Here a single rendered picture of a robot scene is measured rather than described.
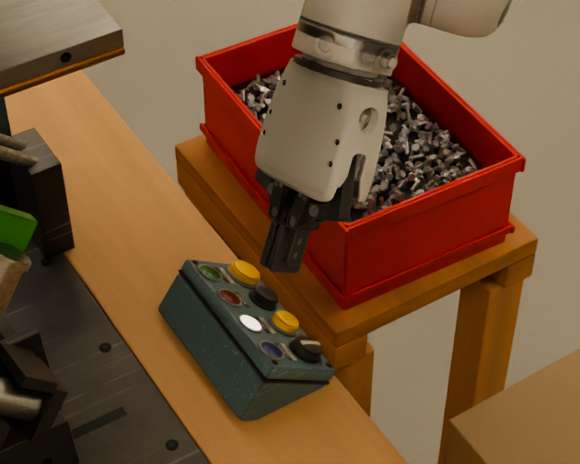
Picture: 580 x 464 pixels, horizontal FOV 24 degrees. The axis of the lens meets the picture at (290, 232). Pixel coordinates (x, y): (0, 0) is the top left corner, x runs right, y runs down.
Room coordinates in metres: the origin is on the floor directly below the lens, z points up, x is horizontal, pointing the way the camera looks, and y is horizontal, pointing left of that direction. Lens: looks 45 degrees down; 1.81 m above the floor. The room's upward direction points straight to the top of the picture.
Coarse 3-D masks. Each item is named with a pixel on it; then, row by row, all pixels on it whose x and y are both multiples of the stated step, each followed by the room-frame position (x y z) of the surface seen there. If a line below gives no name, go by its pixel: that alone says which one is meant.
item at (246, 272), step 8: (232, 264) 0.84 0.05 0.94; (240, 264) 0.84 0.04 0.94; (248, 264) 0.84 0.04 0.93; (232, 272) 0.83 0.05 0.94; (240, 272) 0.83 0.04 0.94; (248, 272) 0.83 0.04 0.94; (256, 272) 0.84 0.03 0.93; (240, 280) 0.82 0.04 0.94; (248, 280) 0.82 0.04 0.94; (256, 280) 0.83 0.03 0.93
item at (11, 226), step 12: (0, 204) 0.75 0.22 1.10; (0, 216) 0.73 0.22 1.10; (12, 216) 0.74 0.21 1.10; (24, 216) 0.74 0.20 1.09; (0, 228) 0.73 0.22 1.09; (12, 228) 0.73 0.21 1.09; (24, 228) 0.74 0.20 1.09; (0, 240) 0.73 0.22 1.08; (12, 240) 0.73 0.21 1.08; (24, 240) 0.73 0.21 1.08
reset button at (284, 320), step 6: (276, 312) 0.79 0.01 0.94; (282, 312) 0.78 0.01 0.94; (288, 312) 0.79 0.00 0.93; (276, 318) 0.78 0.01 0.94; (282, 318) 0.77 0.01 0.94; (288, 318) 0.78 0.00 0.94; (294, 318) 0.78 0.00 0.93; (276, 324) 0.77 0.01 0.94; (282, 324) 0.77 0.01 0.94; (288, 324) 0.77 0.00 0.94; (294, 324) 0.77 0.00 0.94; (288, 330) 0.77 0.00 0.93; (294, 330) 0.77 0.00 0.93
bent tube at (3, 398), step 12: (0, 384) 0.66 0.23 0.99; (12, 384) 0.67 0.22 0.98; (0, 396) 0.65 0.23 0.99; (12, 396) 0.66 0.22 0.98; (24, 396) 0.66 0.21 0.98; (36, 396) 0.67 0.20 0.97; (0, 408) 0.65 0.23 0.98; (12, 408) 0.65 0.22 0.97; (24, 408) 0.65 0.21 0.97; (36, 408) 0.66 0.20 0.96; (24, 420) 0.65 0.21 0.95
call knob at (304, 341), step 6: (300, 336) 0.76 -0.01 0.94; (306, 336) 0.76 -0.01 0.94; (294, 342) 0.75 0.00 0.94; (300, 342) 0.75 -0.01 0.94; (306, 342) 0.75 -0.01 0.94; (312, 342) 0.75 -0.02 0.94; (318, 342) 0.75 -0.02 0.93; (300, 348) 0.74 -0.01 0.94; (306, 348) 0.74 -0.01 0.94; (312, 348) 0.74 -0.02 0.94; (318, 348) 0.75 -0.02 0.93; (306, 354) 0.74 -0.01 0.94; (312, 354) 0.74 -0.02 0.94; (318, 354) 0.74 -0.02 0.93
